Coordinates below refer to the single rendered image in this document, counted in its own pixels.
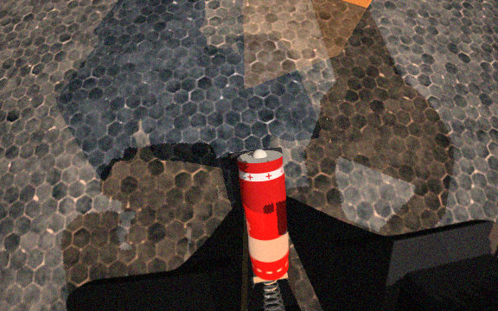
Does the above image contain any red and white battery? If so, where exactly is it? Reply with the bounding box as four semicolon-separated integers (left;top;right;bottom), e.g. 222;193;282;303
237;149;289;280

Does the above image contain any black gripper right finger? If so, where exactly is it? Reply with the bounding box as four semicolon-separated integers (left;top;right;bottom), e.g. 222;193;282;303
286;196;498;311

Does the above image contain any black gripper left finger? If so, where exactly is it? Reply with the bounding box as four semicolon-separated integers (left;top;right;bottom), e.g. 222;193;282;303
66;202;248;311

